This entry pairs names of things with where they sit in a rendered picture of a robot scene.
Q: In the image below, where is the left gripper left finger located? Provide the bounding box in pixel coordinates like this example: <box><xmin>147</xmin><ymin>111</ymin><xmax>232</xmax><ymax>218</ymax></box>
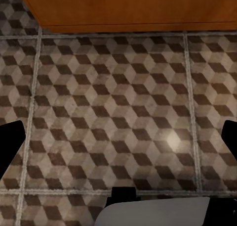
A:
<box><xmin>0</xmin><ymin>120</ymin><xmax>26</xmax><ymax>180</ymax></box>

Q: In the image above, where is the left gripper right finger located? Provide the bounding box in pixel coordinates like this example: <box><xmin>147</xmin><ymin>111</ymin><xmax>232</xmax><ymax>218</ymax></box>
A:
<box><xmin>221</xmin><ymin>120</ymin><xmax>237</xmax><ymax>160</ymax></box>

